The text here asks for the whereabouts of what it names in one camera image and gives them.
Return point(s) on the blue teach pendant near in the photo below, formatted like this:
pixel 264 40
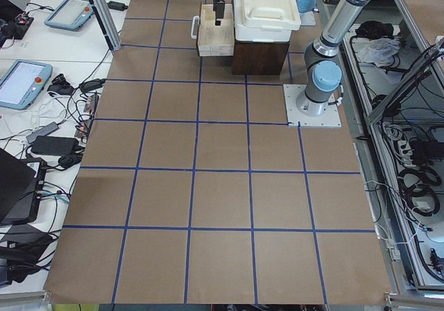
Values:
pixel 23 82

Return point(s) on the black power adapter brick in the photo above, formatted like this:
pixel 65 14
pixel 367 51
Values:
pixel 54 146

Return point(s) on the white crumpled cloth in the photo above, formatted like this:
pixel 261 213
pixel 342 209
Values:
pixel 380 52

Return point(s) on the dark brown wooden cabinet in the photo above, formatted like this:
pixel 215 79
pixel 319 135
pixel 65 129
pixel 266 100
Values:
pixel 259 58

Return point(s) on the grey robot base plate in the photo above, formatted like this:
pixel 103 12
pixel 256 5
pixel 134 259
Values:
pixel 301 112

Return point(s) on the black laptop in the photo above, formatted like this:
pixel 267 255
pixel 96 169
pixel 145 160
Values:
pixel 21 181

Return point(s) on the aluminium frame post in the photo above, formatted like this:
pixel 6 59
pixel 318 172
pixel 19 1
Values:
pixel 106 23

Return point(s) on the blue teach pendant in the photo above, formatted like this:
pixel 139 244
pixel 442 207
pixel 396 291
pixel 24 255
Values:
pixel 23 82
pixel 70 15

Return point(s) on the black small power adapter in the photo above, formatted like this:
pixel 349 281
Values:
pixel 115 5

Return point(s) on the wooden drawer with white handle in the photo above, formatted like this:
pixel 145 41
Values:
pixel 211 39

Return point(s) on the blue teach pendant far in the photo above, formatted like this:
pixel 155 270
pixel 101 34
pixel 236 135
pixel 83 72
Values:
pixel 70 15

